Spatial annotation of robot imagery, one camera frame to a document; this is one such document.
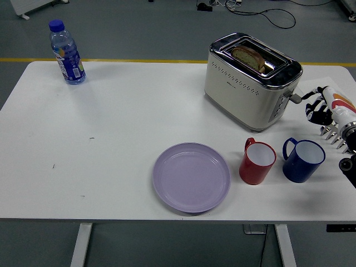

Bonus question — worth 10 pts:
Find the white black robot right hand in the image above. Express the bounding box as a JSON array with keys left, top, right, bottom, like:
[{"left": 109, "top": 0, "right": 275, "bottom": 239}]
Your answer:
[{"left": 301, "top": 85, "right": 356, "bottom": 126}]

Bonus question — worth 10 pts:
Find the black table control panel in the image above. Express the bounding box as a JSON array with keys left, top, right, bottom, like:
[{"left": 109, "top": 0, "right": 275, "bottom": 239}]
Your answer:
[{"left": 326, "top": 224, "right": 356, "bottom": 233}]

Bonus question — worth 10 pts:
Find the clear water bottle blue cap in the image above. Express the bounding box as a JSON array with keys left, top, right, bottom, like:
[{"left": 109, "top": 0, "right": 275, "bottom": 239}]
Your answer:
[{"left": 48, "top": 19, "right": 87, "bottom": 86}]

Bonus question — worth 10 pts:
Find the purple plate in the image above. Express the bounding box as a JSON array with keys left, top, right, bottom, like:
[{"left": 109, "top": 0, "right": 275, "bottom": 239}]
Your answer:
[{"left": 152, "top": 142, "right": 231, "bottom": 214}]

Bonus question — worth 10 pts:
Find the thin black hanging cable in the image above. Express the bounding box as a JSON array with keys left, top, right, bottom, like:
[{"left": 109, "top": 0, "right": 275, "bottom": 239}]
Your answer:
[{"left": 260, "top": 224, "right": 269, "bottom": 267}]

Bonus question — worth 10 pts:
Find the cream and chrome toaster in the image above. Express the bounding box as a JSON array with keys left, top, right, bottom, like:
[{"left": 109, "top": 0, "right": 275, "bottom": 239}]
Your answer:
[{"left": 204, "top": 32, "right": 304, "bottom": 133}]

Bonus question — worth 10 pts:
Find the bread slice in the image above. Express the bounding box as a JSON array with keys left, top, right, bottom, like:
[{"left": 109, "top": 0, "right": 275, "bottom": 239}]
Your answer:
[{"left": 231, "top": 46, "right": 266, "bottom": 74}]

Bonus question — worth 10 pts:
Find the metal toast rack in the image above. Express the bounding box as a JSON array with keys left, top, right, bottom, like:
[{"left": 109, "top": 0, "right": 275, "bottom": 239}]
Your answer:
[{"left": 319, "top": 123, "right": 356, "bottom": 155}]

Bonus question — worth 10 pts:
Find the white table leg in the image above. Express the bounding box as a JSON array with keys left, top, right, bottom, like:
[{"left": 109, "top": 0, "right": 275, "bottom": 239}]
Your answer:
[
  {"left": 70, "top": 222, "right": 93, "bottom": 267},
  {"left": 274, "top": 224, "right": 298, "bottom": 267}
]

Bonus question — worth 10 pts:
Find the blue mug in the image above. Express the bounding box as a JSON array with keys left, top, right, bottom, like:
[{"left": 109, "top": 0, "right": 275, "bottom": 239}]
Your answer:
[{"left": 282, "top": 137, "right": 326, "bottom": 184}]

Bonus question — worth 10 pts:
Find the black looped floor cable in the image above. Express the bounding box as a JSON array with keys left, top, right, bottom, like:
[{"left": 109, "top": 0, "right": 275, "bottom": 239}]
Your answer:
[{"left": 225, "top": 4, "right": 296, "bottom": 29}]

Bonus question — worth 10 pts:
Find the white cart with wheel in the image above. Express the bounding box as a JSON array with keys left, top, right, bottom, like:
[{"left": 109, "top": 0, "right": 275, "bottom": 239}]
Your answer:
[{"left": 338, "top": 0, "right": 356, "bottom": 21}]

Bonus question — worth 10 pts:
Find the clear plastic bracket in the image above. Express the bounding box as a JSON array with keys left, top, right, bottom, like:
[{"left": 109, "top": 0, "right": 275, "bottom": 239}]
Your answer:
[{"left": 243, "top": 224, "right": 268, "bottom": 235}]

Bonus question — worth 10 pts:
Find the red mug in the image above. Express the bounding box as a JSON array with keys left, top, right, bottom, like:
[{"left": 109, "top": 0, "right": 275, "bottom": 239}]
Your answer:
[{"left": 239, "top": 137, "right": 277, "bottom": 186}]

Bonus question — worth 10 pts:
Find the white cable bundle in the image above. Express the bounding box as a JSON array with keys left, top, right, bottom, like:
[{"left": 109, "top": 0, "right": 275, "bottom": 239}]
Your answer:
[{"left": 210, "top": 0, "right": 243, "bottom": 8}]

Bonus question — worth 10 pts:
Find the thin black floor cable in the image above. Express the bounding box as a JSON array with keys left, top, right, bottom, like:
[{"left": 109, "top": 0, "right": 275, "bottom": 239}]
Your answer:
[{"left": 288, "top": 0, "right": 336, "bottom": 7}]

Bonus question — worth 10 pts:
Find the white floor heater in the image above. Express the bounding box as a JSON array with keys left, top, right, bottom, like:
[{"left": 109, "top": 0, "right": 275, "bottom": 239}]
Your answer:
[{"left": 9, "top": 0, "right": 69, "bottom": 21}]

